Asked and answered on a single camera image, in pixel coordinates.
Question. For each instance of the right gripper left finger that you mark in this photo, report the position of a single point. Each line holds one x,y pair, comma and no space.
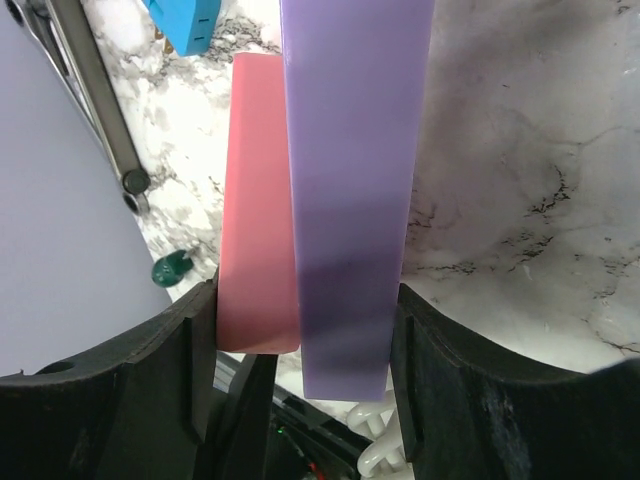
133,407

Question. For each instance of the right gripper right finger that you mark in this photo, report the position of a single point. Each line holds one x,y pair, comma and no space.
472,409

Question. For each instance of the pink triangular socket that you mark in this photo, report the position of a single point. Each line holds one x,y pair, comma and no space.
257,306

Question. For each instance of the purple power strip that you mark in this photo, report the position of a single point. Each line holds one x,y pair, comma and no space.
354,78

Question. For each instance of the blue plug adapter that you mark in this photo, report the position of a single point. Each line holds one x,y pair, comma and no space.
188,25

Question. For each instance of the dark metal bar tool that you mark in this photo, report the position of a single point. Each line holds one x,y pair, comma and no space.
63,32

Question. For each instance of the green handled screwdriver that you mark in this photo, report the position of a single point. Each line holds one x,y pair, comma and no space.
170,270

